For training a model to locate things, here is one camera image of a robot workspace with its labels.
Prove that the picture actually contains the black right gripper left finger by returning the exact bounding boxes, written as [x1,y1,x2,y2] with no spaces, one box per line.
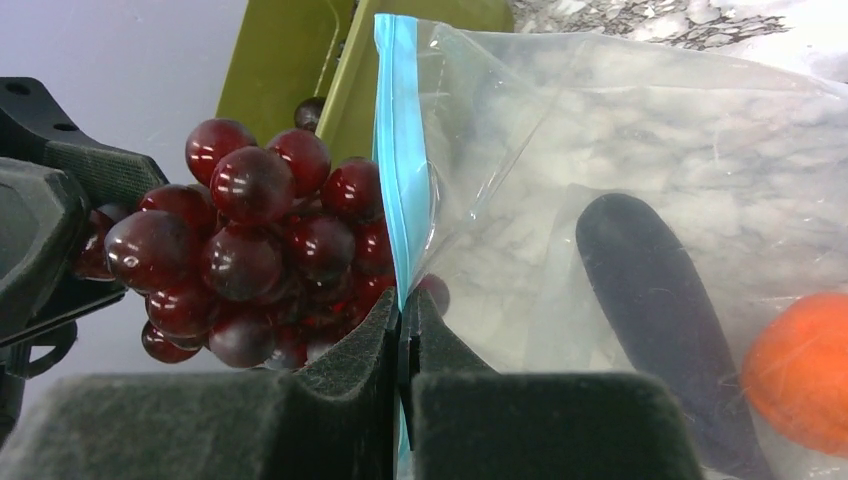
[1,290,398,479]

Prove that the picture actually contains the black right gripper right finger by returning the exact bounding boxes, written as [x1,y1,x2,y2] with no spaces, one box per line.
[402,289,702,479]

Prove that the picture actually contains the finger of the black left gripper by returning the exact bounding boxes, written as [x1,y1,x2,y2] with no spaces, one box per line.
[1,157,126,347]
[1,77,167,206]

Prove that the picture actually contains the red toy grapes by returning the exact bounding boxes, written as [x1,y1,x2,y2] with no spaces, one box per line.
[72,117,452,371]

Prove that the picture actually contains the clear zip top bag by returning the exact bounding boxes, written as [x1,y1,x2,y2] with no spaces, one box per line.
[372,13,848,480]

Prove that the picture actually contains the orange toy fruit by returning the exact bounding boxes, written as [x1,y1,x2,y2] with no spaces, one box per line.
[740,292,847,458]

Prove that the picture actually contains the olive green plastic bin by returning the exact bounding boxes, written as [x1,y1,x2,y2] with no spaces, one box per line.
[216,0,514,160]

